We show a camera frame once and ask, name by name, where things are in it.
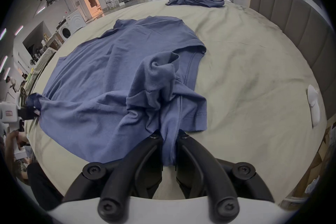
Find white hand controller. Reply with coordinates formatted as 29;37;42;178
306;84;321;128

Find bed with beige sheet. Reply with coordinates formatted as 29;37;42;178
25;0;328;208

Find person's legs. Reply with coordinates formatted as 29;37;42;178
26;162;65;212

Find dark blue shirt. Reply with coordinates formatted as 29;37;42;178
165;0;226;8
26;16;208;167

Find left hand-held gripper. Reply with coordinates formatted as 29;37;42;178
0;101;42;160

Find white washing machine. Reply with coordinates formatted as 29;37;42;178
56;9;87;40

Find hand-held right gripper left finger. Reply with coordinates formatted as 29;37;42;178
62;133;164;224

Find person's left hand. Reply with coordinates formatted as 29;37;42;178
5;130;21;152

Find grey padded headboard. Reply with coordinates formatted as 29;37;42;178
248;0;336;120

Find crumpled dark blue shirt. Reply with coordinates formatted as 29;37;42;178
165;0;226;8

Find brown carton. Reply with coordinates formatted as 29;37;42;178
296;123;336;201

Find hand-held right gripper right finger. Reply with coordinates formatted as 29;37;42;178
175;129;275;224

